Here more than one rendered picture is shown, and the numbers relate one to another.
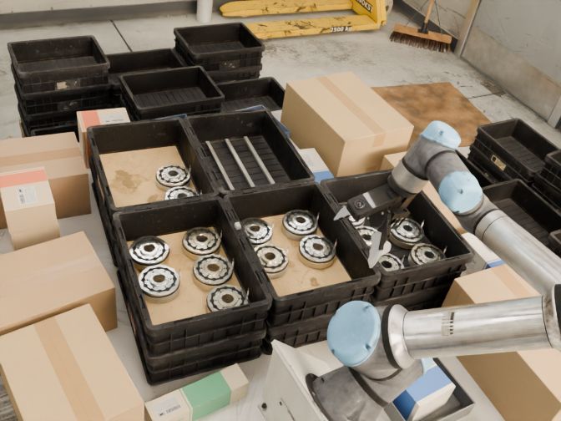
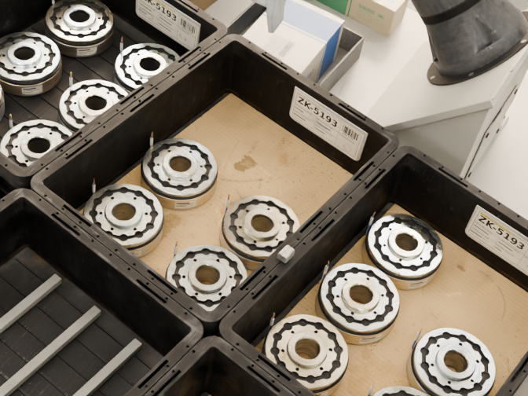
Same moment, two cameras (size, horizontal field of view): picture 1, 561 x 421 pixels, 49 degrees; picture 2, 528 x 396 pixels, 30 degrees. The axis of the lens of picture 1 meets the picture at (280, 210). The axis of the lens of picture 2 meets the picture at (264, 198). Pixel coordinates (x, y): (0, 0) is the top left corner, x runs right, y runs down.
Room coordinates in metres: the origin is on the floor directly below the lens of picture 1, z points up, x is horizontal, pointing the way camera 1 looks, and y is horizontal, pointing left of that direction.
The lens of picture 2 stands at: (1.57, 0.68, 1.87)
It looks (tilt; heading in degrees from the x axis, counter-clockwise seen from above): 50 degrees down; 239
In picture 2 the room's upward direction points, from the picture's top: 12 degrees clockwise
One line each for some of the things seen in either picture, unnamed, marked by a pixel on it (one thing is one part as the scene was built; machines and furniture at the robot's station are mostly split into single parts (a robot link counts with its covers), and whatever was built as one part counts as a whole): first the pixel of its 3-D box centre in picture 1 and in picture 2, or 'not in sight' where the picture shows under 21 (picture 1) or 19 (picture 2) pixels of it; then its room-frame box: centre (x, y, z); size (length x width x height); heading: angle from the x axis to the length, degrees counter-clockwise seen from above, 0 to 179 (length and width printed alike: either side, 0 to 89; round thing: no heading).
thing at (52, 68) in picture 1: (63, 95); not in sight; (2.48, 1.14, 0.37); 0.40 x 0.30 x 0.45; 124
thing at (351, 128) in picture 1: (343, 126); not in sight; (1.97, -0.17, 0.80); 0.40 x 0.30 x 0.20; 36
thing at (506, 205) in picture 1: (511, 241); not in sight; (2.07, -1.02, 0.31); 0.40 x 0.30 x 0.34; 34
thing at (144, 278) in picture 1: (159, 280); (454, 364); (1.01, 0.27, 0.86); 0.10 x 0.10 x 0.01
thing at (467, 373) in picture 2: (159, 278); (455, 362); (1.01, 0.27, 0.86); 0.05 x 0.05 x 0.01
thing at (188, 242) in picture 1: (201, 240); (306, 351); (1.18, 0.19, 0.86); 0.10 x 0.10 x 0.01
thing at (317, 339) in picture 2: (201, 239); (306, 349); (1.18, 0.19, 0.86); 0.05 x 0.05 x 0.01
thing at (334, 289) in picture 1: (298, 237); (222, 166); (1.19, -0.06, 0.92); 0.40 x 0.30 x 0.02; 29
